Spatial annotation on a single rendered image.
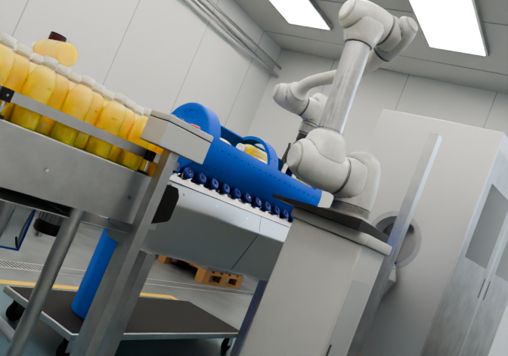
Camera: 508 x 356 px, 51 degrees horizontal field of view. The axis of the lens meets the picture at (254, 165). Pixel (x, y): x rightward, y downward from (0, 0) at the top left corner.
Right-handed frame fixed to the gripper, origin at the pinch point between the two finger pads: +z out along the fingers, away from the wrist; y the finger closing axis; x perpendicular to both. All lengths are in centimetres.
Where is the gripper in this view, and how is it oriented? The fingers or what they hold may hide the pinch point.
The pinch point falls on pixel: (289, 173)
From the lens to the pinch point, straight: 257.2
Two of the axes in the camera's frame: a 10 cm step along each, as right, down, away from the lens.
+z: -4.1, 9.1, -0.7
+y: -7.2, -2.8, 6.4
